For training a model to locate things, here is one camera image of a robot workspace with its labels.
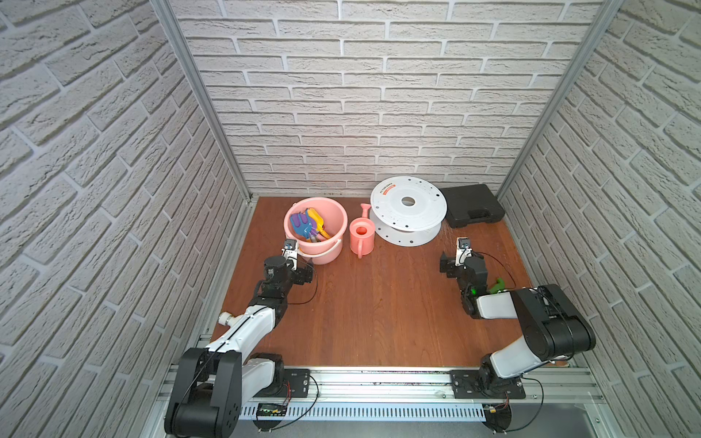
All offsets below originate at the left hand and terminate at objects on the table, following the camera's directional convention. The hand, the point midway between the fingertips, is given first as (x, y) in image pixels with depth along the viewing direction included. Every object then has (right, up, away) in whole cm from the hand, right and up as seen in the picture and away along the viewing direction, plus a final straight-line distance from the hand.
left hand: (289, 253), depth 88 cm
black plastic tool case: (+71, +19, +23) cm, 76 cm away
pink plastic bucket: (+15, +11, +6) cm, 19 cm away
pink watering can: (+24, +6, +5) cm, 25 cm away
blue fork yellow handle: (+3, +8, +6) cm, 11 cm away
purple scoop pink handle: (+7, +8, +7) cm, 12 cm away
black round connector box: (+60, -41, -18) cm, 75 cm away
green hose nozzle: (+72, -12, +4) cm, 73 cm away
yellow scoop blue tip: (+8, +11, +9) cm, 16 cm away
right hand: (+60, 0, +6) cm, 60 cm away
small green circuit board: (0, -40, -16) cm, 44 cm away
